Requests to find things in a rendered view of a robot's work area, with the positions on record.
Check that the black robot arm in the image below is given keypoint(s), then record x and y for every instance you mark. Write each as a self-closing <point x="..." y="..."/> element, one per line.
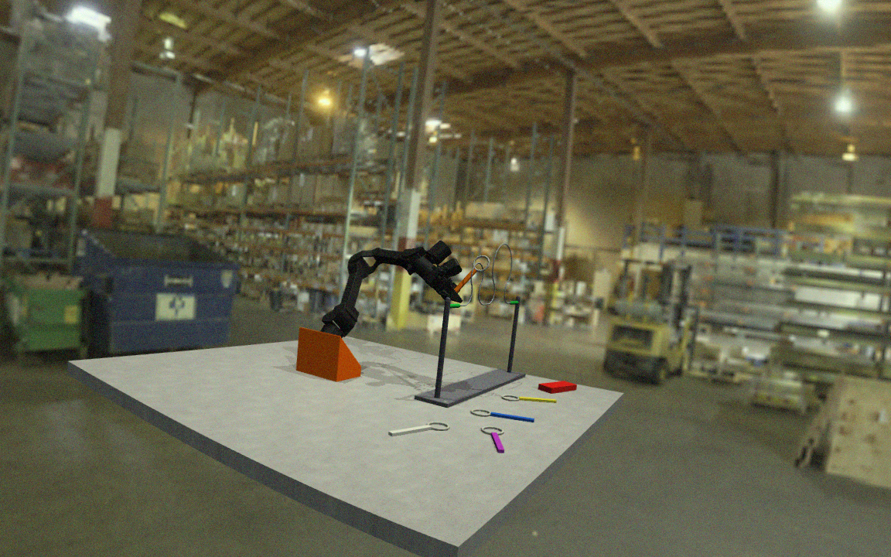
<point x="414" y="260"/>

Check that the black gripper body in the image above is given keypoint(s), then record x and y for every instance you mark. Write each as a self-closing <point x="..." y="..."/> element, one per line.
<point x="434" y="276"/>

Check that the grey loop with blue handle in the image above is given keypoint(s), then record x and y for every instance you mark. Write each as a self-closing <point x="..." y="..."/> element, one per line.
<point x="498" y="415"/>

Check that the orange long bar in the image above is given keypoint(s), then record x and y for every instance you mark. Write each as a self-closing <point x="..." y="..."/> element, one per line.
<point x="467" y="278"/>

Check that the grey loop with purple handle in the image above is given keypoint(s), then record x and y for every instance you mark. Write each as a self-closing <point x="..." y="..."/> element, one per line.
<point x="495" y="437"/>

